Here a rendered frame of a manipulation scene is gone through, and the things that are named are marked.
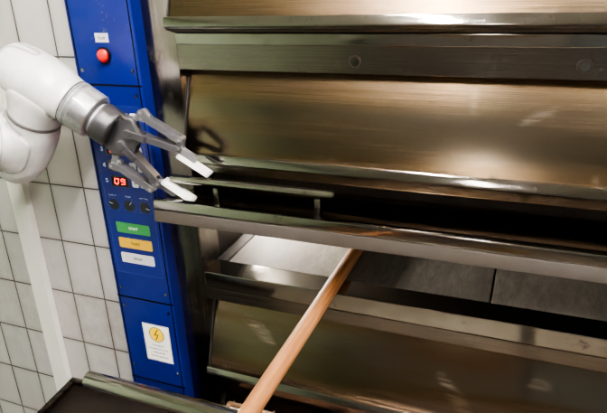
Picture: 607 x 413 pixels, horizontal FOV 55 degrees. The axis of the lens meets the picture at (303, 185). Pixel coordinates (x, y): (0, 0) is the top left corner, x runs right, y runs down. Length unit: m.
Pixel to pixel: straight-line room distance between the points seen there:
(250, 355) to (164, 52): 0.69
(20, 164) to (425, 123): 0.78
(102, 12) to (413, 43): 0.60
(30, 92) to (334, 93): 0.55
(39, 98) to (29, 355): 0.94
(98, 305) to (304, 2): 0.94
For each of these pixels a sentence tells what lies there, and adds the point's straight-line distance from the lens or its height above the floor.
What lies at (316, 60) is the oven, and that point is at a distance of 1.05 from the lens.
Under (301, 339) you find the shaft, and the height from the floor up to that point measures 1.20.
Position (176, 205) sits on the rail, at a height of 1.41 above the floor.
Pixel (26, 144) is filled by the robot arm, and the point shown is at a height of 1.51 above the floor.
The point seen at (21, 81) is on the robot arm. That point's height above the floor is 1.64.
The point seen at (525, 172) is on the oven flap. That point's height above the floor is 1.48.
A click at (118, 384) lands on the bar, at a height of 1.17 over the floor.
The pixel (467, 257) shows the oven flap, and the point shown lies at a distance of 0.93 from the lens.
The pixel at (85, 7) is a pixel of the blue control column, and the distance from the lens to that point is 1.26.
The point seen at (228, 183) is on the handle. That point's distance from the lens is 1.06.
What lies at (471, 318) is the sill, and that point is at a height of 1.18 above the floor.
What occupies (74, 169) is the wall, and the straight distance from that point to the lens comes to 1.43.
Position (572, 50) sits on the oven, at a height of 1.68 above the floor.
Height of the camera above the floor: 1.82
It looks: 21 degrees down
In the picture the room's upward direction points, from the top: 3 degrees counter-clockwise
